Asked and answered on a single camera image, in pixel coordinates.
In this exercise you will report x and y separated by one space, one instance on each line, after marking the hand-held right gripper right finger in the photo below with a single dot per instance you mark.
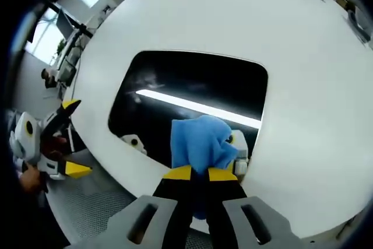
247 225

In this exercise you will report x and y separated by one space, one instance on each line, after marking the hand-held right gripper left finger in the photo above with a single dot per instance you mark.
137 225

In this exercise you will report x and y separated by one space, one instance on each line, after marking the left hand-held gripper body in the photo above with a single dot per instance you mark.
27 138

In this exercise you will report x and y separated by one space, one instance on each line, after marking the blue cleaning cloth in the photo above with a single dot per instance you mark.
198 141

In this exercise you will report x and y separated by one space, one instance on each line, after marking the black tablet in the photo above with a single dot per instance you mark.
204 85

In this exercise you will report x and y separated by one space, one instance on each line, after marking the person's left hand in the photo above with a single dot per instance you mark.
29 179

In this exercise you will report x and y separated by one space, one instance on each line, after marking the green potted plant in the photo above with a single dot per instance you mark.
61 46

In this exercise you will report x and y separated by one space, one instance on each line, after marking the black computer monitor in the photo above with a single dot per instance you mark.
64 23

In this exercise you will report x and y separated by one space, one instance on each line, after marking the grey object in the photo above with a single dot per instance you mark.
360 27

